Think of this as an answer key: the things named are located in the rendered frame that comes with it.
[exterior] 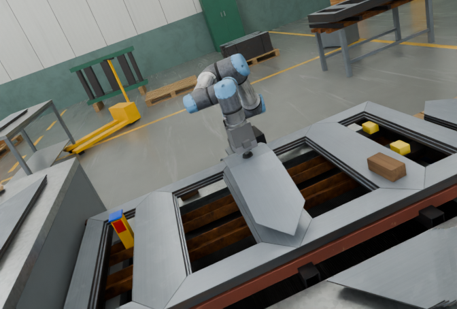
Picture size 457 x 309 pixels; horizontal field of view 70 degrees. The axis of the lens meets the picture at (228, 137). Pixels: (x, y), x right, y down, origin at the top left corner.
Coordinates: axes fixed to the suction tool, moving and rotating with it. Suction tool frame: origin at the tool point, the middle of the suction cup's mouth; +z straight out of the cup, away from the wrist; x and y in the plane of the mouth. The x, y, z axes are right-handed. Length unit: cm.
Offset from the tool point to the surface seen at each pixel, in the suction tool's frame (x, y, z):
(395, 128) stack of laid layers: -2, 68, 18
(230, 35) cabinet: 906, 321, 70
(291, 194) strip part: -23.4, 3.5, 6.9
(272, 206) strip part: -23.4, -4.1, 7.4
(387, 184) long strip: -31.5, 35.1, 15.5
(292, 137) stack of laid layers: 28.5, 33.1, 15.9
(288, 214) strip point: -28.0, -1.1, 9.8
